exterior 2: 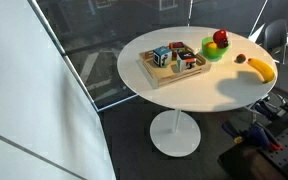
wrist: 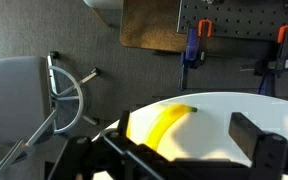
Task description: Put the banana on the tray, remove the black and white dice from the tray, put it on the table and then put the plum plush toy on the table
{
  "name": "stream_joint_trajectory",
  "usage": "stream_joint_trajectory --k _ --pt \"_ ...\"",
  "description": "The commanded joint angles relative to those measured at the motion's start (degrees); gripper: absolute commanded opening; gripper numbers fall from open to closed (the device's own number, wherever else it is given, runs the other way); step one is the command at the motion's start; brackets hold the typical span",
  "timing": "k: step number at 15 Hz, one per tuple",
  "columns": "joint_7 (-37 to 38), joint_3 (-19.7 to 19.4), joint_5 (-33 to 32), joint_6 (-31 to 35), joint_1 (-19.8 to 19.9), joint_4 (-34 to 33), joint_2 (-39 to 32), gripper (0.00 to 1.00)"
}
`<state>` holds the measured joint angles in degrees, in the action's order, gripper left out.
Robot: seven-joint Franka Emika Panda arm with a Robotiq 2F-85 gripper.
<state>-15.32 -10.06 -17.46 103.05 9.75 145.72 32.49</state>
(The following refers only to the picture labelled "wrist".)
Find black pegboard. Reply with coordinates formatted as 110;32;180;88
176;0;288;43

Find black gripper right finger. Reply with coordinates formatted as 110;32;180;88
228;112;288;168

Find grey chair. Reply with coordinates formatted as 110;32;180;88
0;50;102;180

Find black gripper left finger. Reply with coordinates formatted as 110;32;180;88
117;109;132;138

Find brown cork board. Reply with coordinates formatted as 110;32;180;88
119;0;189;53

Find blue clamp orange handle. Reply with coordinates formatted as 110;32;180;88
178;18;215;92
239;24;288;97

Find yellow banana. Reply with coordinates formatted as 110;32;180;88
143;103;199;152

